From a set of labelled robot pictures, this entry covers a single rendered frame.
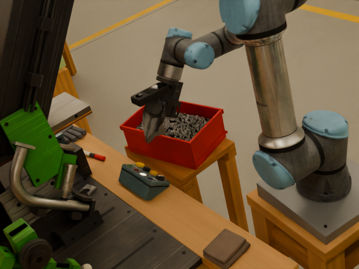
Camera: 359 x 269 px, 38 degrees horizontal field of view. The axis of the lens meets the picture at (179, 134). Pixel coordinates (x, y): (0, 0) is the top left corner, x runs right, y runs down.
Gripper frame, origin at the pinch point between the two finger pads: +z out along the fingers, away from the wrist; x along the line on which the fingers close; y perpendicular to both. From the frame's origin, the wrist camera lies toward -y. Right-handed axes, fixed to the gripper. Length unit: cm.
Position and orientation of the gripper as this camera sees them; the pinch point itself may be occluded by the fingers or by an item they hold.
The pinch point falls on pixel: (146, 139)
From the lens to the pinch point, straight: 165.3
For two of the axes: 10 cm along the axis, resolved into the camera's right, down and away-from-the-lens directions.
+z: -2.6, 9.4, 2.0
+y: 7.2, 0.5, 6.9
